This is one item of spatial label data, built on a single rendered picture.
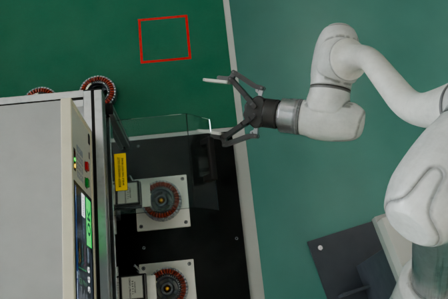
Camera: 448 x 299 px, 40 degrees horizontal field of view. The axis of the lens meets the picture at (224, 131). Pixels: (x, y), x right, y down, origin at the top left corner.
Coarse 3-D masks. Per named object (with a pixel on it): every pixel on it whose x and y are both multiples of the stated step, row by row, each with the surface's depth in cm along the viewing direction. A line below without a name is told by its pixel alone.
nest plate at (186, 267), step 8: (144, 264) 168; (152, 264) 168; (160, 264) 168; (168, 264) 168; (176, 264) 168; (184, 264) 168; (192, 264) 168; (144, 272) 167; (152, 272) 167; (184, 272) 167; (192, 272) 167; (168, 280) 166; (192, 280) 166; (160, 288) 165; (176, 288) 165; (192, 288) 165; (160, 296) 165; (168, 296) 165; (192, 296) 165
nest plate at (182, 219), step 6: (180, 210) 173; (186, 210) 173; (138, 216) 172; (144, 216) 172; (174, 216) 172; (180, 216) 172; (186, 216) 172; (138, 222) 172; (144, 222) 172; (150, 222) 172; (156, 222) 172; (162, 222) 172; (168, 222) 172; (174, 222) 172; (180, 222) 172; (186, 222) 171; (138, 228) 171; (144, 228) 171; (150, 228) 171; (156, 228) 171; (162, 228) 171; (168, 228) 172
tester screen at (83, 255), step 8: (80, 192) 127; (80, 200) 126; (80, 208) 126; (80, 216) 125; (80, 224) 124; (80, 232) 124; (80, 240) 123; (80, 248) 122; (88, 248) 130; (80, 256) 121; (88, 256) 129; (80, 264) 121; (88, 264) 128; (80, 272) 120; (80, 280) 119; (80, 288) 119; (80, 296) 118; (88, 296) 125
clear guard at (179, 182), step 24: (120, 120) 152; (144, 120) 152; (168, 120) 152; (192, 120) 153; (120, 144) 150; (144, 144) 150; (168, 144) 150; (192, 144) 150; (144, 168) 147; (168, 168) 147; (192, 168) 148; (120, 192) 146; (144, 192) 145; (168, 192) 145; (192, 192) 145; (216, 192) 151
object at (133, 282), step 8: (120, 280) 153; (128, 280) 153; (136, 280) 153; (144, 280) 153; (152, 280) 157; (120, 288) 152; (128, 288) 152; (136, 288) 152; (144, 288) 152; (152, 288) 156; (120, 296) 151; (128, 296) 151; (136, 296) 151; (144, 296) 151; (152, 296) 155
